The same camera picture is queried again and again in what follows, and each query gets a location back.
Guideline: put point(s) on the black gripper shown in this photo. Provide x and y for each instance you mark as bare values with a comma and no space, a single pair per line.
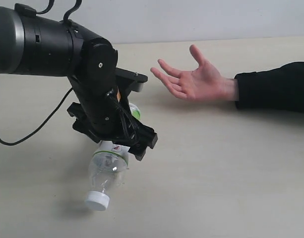
135,135

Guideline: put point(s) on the green white label bottle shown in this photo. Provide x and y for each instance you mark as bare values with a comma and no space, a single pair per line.
106,170

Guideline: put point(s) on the black sleeved forearm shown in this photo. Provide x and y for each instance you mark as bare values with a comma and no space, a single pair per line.
277,89

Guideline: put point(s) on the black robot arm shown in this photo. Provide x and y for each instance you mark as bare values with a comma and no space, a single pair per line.
33,45

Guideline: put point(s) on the person's open bare hand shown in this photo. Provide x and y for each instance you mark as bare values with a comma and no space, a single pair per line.
204,84

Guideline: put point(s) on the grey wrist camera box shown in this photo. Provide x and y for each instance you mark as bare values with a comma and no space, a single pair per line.
128,81

